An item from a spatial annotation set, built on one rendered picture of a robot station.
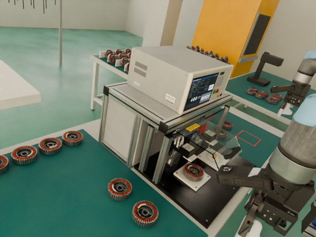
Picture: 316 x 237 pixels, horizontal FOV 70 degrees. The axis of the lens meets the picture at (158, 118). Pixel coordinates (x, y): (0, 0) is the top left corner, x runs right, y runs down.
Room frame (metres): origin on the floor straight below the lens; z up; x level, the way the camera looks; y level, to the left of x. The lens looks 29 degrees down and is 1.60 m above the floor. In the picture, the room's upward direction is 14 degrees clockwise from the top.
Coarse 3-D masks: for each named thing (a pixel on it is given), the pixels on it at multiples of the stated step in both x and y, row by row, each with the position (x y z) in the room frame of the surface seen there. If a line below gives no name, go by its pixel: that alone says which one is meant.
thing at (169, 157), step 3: (168, 153) 1.03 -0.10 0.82; (177, 153) 1.05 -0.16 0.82; (168, 156) 1.01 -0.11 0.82; (171, 156) 1.01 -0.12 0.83; (174, 156) 1.02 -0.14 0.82; (177, 156) 1.02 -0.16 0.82; (180, 156) 1.05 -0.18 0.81; (168, 159) 1.00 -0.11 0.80; (171, 159) 1.00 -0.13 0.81; (174, 159) 1.00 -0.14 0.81; (177, 159) 1.03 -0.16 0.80; (171, 162) 0.99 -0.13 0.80; (174, 162) 1.01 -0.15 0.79; (171, 165) 0.99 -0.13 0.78
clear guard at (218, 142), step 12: (204, 120) 1.06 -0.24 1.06; (180, 132) 0.88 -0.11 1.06; (192, 132) 0.91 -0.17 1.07; (204, 132) 0.94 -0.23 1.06; (216, 132) 0.97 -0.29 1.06; (228, 132) 0.99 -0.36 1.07; (204, 144) 0.83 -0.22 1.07; (216, 144) 0.86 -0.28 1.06; (228, 144) 0.89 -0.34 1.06; (216, 156) 0.79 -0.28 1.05
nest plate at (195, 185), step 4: (180, 168) 0.98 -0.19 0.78; (176, 172) 0.94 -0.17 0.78; (180, 172) 0.95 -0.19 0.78; (204, 172) 1.00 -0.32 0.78; (176, 176) 0.92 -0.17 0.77; (180, 176) 0.91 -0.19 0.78; (184, 176) 0.92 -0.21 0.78; (204, 176) 0.96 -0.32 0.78; (208, 176) 0.97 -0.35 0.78; (184, 180) 0.89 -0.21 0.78; (188, 180) 0.90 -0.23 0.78; (204, 180) 0.93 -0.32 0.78; (188, 184) 0.88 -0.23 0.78; (192, 184) 0.88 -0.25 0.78; (196, 184) 0.88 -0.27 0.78; (200, 184) 0.89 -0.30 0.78; (192, 188) 0.86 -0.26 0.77; (196, 188) 0.86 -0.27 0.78
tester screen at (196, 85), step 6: (204, 78) 1.05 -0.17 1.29; (210, 78) 1.11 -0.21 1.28; (216, 78) 1.17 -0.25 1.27; (192, 84) 0.97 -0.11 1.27; (198, 84) 1.02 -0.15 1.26; (204, 84) 1.07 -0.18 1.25; (210, 84) 1.13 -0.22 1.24; (192, 90) 0.99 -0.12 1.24; (198, 90) 1.04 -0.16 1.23; (210, 90) 1.15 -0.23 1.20; (192, 96) 1.00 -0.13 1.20; (198, 96) 1.06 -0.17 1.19; (186, 102) 0.97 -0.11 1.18; (192, 102) 1.02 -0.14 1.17; (198, 102) 1.07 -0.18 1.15; (186, 108) 0.98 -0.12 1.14
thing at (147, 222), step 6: (138, 204) 0.68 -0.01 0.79; (144, 204) 0.68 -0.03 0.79; (150, 204) 0.69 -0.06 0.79; (138, 210) 0.66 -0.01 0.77; (144, 210) 0.66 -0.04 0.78; (150, 210) 0.67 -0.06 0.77; (156, 210) 0.67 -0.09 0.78; (132, 216) 0.63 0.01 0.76; (138, 216) 0.62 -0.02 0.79; (144, 216) 0.64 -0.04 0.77; (150, 216) 0.63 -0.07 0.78; (156, 216) 0.64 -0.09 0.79; (138, 222) 0.60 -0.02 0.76; (144, 222) 0.60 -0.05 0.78; (150, 222) 0.60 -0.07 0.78
